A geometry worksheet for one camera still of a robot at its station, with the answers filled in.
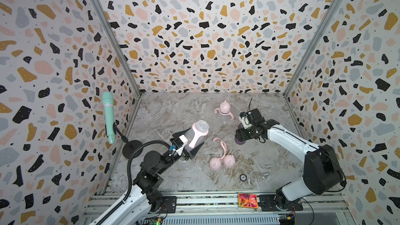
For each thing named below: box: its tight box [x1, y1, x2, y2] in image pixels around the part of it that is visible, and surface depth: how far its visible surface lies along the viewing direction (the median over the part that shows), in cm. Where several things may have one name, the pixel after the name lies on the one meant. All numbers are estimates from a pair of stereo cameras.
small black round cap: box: [239, 173, 247, 182], surface depth 84 cm
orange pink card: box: [238, 192, 259, 209], surface depth 76 cm
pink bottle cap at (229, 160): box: [223, 154, 236, 168], surface depth 86 cm
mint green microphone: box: [102, 91, 116, 145], surface depth 70 cm
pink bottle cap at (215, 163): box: [209, 156, 222, 172], surface depth 85 cm
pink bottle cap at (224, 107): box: [219, 100, 231, 114], surface depth 95 cm
